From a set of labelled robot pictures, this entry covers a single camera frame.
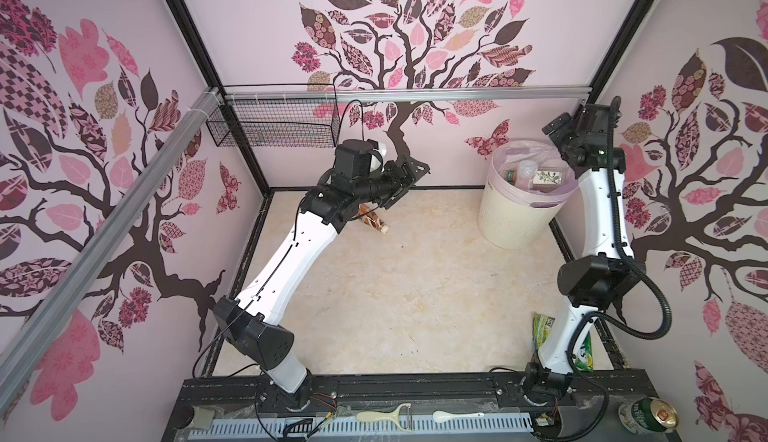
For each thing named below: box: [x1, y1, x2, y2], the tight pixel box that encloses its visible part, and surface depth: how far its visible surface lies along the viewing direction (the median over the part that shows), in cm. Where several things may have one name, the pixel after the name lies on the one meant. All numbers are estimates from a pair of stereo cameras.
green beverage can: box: [618, 397, 679, 434], surface depth 65 cm
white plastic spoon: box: [432, 410, 485, 423], surface depth 72 cm
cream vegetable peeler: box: [356, 403, 413, 432], surface depth 71 cm
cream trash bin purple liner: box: [478, 140, 579, 250], surface depth 94 cm
